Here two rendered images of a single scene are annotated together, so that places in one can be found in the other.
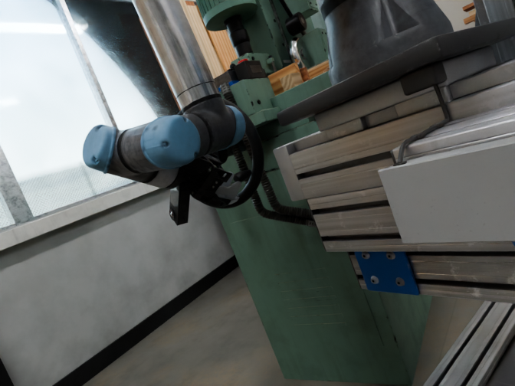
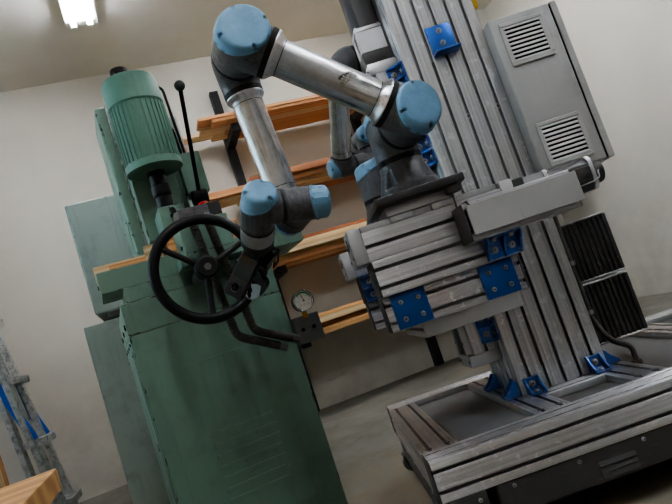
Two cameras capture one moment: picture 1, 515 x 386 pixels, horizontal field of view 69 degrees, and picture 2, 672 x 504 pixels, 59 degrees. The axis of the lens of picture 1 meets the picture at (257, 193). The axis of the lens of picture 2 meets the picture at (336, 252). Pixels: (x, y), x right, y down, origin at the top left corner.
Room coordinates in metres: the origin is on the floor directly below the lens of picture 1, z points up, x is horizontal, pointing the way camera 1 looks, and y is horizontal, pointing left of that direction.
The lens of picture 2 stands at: (-0.14, 1.18, 0.59)
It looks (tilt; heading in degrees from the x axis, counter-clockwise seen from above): 6 degrees up; 302
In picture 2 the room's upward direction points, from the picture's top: 18 degrees counter-clockwise
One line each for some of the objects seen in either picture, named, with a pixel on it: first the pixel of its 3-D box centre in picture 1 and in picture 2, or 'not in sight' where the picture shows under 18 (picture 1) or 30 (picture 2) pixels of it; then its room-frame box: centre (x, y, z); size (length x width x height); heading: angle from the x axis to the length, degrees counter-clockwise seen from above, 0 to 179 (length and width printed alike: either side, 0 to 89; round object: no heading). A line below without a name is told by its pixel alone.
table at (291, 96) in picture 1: (263, 115); (203, 259); (1.12, -0.10, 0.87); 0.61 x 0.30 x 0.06; 55
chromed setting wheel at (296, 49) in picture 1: (301, 55); not in sight; (1.27, -0.30, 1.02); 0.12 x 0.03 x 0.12; 145
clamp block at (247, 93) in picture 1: (242, 103); (203, 238); (1.06, -0.05, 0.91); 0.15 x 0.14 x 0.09; 55
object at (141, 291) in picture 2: (265, 133); (192, 282); (1.19, -0.09, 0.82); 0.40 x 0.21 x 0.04; 55
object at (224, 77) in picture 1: (234, 77); (197, 214); (1.05, -0.05, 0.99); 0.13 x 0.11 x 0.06; 55
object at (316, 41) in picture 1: (316, 51); not in sight; (1.30, -0.36, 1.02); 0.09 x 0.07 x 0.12; 55
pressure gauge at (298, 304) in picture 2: not in sight; (302, 304); (0.92, -0.22, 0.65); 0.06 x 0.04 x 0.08; 55
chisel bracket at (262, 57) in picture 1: (254, 70); (171, 223); (1.25, -0.14, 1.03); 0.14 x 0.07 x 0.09; 145
